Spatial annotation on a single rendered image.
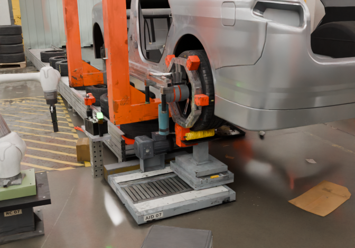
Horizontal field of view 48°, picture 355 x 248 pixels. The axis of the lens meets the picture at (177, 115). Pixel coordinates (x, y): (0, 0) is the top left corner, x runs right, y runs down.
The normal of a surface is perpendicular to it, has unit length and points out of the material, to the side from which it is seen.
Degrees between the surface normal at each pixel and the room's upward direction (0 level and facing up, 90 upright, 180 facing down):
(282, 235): 0
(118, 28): 90
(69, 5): 90
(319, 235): 0
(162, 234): 0
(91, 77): 90
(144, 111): 90
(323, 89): 107
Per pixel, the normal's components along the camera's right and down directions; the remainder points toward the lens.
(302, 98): 0.15, 0.54
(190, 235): -0.01, -0.96
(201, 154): 0.43, 0.23
